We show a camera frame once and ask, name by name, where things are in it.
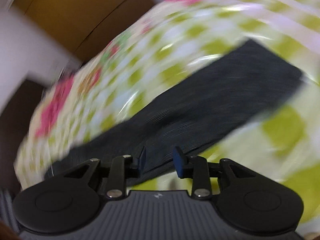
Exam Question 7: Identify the dark grey plaid pants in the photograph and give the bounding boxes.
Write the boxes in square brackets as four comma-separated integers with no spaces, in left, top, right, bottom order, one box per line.
[45,40,303,186]

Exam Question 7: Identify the brown wooden wardrobe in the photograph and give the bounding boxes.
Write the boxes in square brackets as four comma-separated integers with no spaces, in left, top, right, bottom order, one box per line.
[13,0,157,62]

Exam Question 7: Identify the green checkered floral bedspread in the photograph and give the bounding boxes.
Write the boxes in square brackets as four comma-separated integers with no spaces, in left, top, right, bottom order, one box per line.
[15,0,319,239]

